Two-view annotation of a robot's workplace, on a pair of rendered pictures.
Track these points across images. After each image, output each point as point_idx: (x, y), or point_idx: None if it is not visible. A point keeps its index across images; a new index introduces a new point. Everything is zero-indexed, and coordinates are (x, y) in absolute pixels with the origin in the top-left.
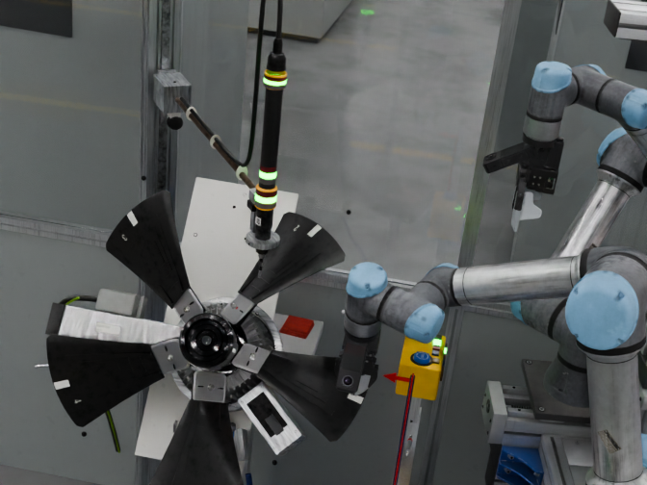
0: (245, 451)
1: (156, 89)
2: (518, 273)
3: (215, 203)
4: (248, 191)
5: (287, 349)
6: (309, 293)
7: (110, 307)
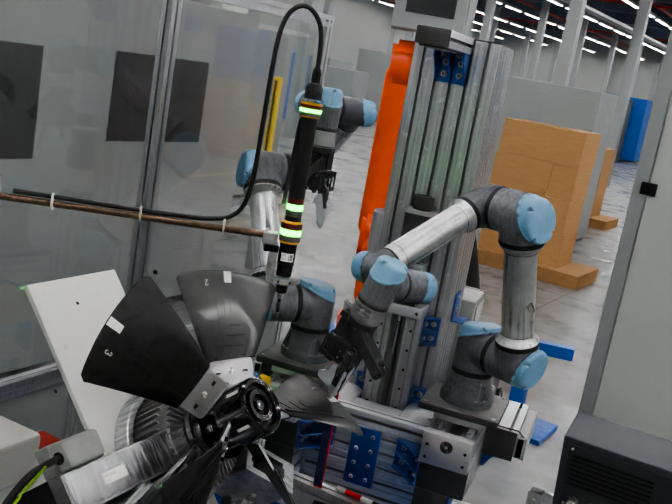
0: None
1: None
2: (436, 230)
3: (60, 306)
4: (78, 281)
5: None
6: (16, 407)
7: (85, 455)
